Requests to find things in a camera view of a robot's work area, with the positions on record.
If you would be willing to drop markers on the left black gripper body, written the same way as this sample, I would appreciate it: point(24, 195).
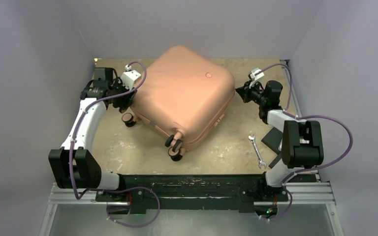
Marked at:
point(121, 102)

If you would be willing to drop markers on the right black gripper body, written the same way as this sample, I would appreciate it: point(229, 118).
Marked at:
point(256, 95)

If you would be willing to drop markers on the pink suitcase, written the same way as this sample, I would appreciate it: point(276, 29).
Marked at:
point(183, 98)

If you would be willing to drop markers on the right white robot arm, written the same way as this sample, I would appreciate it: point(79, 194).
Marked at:
point(301, 141)

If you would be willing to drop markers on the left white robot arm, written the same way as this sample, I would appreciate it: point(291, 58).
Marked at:
point(73, 164)

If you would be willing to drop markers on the black foam pad upper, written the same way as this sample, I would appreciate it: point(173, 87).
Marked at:
point(273, 140)

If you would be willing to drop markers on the black foam pad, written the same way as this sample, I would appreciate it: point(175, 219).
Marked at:
point(275, 161)
point(273, 140)

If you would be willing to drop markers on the black foam pad lower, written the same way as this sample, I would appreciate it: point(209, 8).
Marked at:
point(275, 161)

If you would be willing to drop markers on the silver wrench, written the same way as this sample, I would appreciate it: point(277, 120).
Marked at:
point(261, 162)

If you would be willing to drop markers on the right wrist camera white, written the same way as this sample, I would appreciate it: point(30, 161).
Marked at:
point(254, 76)

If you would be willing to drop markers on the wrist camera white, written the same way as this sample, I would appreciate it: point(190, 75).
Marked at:
point(129, 77)
point(254, 76)

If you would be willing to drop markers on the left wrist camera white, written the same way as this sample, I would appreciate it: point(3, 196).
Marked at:
point(129, 77)

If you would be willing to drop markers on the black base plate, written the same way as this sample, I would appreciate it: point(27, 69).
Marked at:
point(194, 192)

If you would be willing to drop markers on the aluminium rail frame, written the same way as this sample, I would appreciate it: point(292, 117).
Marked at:
point(301, 151)

